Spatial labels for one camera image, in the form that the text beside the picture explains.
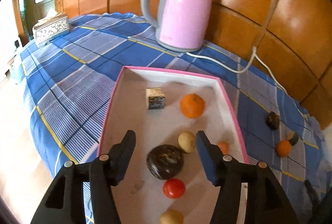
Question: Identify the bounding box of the pink rimmed white tray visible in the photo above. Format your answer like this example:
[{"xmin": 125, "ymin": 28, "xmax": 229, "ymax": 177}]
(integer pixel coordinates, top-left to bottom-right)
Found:
[{"xmin": 99, "ymin": 66, "xmax": 248, "ymax": 223}]

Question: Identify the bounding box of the large orange mandarin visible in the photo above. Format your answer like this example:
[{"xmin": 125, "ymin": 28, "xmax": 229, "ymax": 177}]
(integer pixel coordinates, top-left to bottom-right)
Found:
[{"xmin": 275, "ymin": 140, "xmax": 292, "ymax": 158}]

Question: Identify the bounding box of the dark brown ridged fruit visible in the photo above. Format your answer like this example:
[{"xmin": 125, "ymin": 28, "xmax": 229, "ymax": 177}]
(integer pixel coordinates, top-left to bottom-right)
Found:
[{"xmin": 265, "ymin": 111, "xmax": 280, "ymax": 131}]

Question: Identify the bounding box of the dark brown round fruit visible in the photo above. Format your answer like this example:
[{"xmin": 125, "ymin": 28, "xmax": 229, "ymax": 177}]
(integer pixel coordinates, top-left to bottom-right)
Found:
[{"xmin": 146, "ymin": 144, "xmax": 184, "ymax": 180}]

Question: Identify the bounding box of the white kettle power cable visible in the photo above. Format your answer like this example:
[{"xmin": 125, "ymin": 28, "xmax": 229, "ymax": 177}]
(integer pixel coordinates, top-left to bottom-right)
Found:
[{"xmin": 186, "ymin": 45, "xmax": 311, "ymax": 121}]

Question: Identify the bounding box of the small red tomato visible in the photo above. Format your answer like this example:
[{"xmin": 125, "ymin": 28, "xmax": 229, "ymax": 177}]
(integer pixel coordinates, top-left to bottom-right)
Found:
[{"xmin": 163, "ymin": 179, "xmax": 186, "ymax": 199}]

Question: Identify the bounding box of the pink electric kettle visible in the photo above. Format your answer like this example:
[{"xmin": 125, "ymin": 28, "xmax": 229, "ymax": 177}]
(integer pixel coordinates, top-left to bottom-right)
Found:
[{"xmin": 140, "ymin": 0, "xmax": 212, "ymax": 52}]

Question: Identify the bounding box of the ornate silver tissue box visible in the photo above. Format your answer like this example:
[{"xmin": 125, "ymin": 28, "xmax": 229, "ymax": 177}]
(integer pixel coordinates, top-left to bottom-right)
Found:
[{"xmin": 32, "ymin": 12, "xmax": 70, "ymax": 48}]

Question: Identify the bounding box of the small orange carrot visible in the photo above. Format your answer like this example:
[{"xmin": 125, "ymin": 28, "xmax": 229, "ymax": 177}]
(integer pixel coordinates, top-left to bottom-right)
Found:
[{"xmin": 217, "ymin": 142, "xmax": 229, "ymax": 154}]

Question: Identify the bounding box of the blue plaid tablecloth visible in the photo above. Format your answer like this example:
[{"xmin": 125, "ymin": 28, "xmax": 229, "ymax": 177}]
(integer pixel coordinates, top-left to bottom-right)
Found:
[{"xmin": 15, "ymin": 13, "xmax": 331, "ymax": 222}]

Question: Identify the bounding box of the right gripper seen afar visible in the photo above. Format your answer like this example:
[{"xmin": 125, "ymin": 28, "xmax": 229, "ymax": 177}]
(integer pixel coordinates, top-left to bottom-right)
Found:
[{"xmin": 304, "ymin": 180, "xmax": 332, "ymax": 224}]

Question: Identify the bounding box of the dark cut fruit piece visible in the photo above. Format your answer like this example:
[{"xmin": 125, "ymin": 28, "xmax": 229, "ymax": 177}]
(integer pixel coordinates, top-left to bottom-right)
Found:
[{"xmin": 286, "ymin": 131, "xmax": 299, "ymax": 147}]

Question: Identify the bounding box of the tan small round fruit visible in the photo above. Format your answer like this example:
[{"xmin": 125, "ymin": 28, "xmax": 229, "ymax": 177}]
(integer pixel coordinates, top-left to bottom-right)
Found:
[{"xmin": 159, "ymin": 209, "xmax": 184, "ymax": 224}]

